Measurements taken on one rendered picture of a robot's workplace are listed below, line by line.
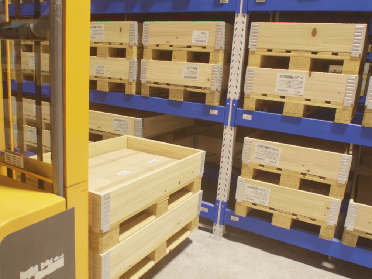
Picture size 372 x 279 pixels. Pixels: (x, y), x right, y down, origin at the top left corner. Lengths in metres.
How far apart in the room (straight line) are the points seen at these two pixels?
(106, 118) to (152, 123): 0.48
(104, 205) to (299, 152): 1.55
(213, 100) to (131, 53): 0.96
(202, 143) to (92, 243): 2.75
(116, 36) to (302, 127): 1.92
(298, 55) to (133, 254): 1.79
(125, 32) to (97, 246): 2.12
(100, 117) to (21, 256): 2.29
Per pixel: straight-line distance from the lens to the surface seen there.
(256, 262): 2.86
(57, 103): 1.47
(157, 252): 2.37
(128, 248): 2.03
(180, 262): 2.71
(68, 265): 1.69
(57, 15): 1.47
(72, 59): 1.50
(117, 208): 1.83
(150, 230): 2.19
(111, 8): 3.49
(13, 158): 1.81
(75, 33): 1.51
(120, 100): 3.37
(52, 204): 1.49
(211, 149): 4.29
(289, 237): 2.89
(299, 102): 2.61
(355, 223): 2.75
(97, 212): 1.75
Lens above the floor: 1.48
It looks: 14 degrees down
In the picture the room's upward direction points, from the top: 4 degrees clockwise
